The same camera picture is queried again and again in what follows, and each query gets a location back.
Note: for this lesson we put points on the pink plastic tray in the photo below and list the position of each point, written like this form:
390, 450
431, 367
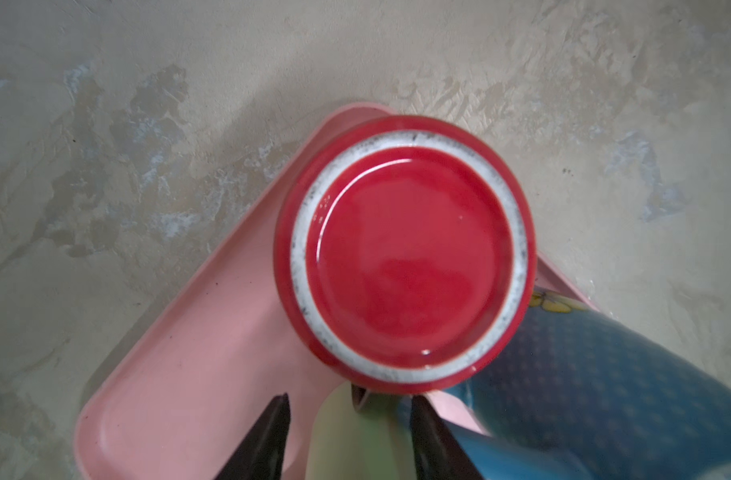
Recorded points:
178, 405

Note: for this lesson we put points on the blue dotted ceramic mug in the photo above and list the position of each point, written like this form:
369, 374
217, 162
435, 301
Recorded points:
573, 380

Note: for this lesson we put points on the red ceramic mug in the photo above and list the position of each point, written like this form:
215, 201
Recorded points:
405, 254

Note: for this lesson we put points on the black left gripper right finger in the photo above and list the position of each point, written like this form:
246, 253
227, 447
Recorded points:
438, 455

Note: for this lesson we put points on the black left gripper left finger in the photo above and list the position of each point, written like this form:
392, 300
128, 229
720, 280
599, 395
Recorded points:
260, 454

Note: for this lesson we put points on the light green ceramic mug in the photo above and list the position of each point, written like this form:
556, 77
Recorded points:
358, 434

